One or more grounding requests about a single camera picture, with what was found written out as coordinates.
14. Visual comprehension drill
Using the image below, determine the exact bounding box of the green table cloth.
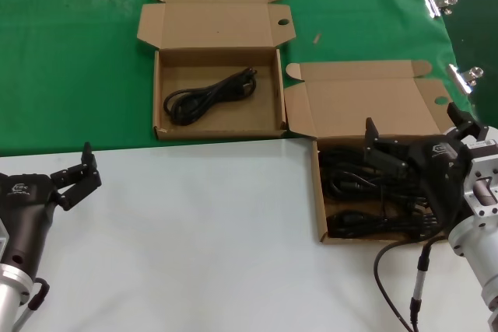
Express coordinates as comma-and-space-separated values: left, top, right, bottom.
0, 0, 487, 158

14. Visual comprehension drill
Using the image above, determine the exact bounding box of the brown cardboard box with cables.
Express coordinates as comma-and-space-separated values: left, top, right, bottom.
284, 59, 470, 246

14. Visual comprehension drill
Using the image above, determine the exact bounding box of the empty-lidded brown cardboard box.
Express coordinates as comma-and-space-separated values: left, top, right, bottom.
136, 0, 296, 142

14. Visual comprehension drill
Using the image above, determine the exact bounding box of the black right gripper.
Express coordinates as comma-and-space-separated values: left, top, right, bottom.
363, 101, 490, 234

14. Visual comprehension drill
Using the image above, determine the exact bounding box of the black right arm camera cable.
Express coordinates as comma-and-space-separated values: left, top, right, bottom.
373, 235, 447, 332

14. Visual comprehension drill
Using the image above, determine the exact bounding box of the left arm cable black connector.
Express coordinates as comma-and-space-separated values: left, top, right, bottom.
9, 276, 51, 332

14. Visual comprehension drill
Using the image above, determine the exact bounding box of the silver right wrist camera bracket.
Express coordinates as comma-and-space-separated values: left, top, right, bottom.
465, 139, 498, 218

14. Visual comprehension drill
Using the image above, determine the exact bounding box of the right arm cable silver connector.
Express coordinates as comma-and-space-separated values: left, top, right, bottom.
408, 236, 440, 332

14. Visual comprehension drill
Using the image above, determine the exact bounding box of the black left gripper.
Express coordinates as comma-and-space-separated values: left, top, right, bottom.
0, 141, 103, 275

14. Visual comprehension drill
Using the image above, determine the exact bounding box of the silver binder clip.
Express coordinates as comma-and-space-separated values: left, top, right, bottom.
423, 0, 459, 19
446, 63, 486, 95

